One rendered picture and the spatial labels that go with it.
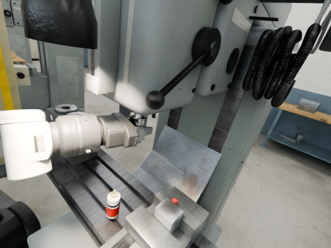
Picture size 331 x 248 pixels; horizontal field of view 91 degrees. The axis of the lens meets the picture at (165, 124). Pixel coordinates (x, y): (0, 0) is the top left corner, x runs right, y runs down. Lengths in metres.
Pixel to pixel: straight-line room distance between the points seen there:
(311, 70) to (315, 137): 1.38
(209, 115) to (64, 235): 0.67
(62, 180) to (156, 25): 0.65
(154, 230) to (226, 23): 0.51
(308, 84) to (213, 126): 3.85
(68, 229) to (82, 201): 0.10
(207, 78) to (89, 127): 0.29
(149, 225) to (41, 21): 0.45
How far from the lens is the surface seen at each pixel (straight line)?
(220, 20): 0.43
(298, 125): 4.59
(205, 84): 0.43
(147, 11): 0.29
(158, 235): 0.48
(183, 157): 0.80
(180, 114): 0.80
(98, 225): 0.62
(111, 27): 0.32
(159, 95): 0.25
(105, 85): 0.32
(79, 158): 0.81
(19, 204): 1.17
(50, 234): 0.73
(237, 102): 0.68
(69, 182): 0.75
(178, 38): 0.31
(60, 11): 0.21
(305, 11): 4.65
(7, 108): 2.17
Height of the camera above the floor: 1.44
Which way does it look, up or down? 24 degrees down
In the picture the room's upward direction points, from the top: 12 degrees clockwise
